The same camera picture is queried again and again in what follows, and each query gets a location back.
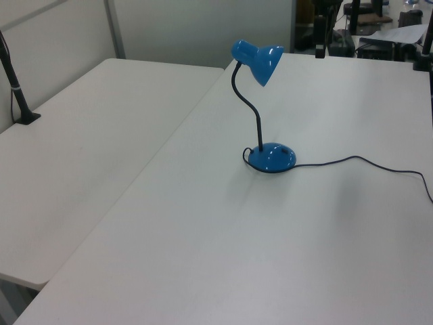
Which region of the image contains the blue gooseneck desk lamp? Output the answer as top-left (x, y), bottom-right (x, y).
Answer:
top-left (230, 39), bottom-right (297, 174)

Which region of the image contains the black stand with clamp foot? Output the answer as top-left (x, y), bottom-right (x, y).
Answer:
top-left (314, 0), bottom-right (340, 59)

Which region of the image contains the black device block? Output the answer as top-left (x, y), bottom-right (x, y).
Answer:
top-left (326, 29), bottom-right (355, 57)

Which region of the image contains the black equipment box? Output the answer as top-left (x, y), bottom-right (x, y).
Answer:
top-left (355, 37), bottom-right (395, 61)

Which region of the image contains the thin black upright pole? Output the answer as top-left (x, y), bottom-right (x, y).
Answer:
top-left (350, 0), bottom-right (361, 34)

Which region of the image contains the brown flat board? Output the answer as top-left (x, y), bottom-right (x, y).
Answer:
top-left (357, 13), bottom-right (393, 26)

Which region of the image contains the white paper sheet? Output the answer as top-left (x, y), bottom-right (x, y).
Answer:
top-left (367, 24), bottom-right (427, 45)

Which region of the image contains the dark bag-like object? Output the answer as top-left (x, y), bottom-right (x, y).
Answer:
top-left (397, 9), bottom-right (424, 28)

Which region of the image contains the black pole with table clamp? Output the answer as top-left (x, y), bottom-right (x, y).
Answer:
top-left (411, 18), bottom-right (433, 72)

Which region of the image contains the thin black lamp power cable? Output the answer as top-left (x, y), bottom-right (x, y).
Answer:
top-left (242, 146), bottom-right (433, 206)

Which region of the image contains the black camera stand pole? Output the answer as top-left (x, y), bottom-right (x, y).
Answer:
top-left (0, 29), bottom-right (42, 125)

